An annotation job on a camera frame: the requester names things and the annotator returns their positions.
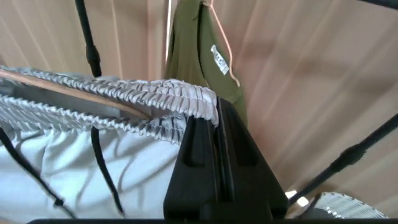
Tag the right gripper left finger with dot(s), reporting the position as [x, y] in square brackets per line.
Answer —
[192, 183]

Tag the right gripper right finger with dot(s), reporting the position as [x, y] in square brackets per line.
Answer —
[255, 183]

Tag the pale grey shorts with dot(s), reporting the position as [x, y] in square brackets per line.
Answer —
[62, 165]

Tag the green printed shirt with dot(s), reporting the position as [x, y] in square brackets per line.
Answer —
[186, 46]

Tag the white laundry basket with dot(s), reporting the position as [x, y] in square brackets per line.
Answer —
[348, 205]

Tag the black clothes rack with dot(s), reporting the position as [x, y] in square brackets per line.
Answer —
[92, 56]

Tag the beige curtain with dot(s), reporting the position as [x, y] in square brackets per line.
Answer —
[311, 62]

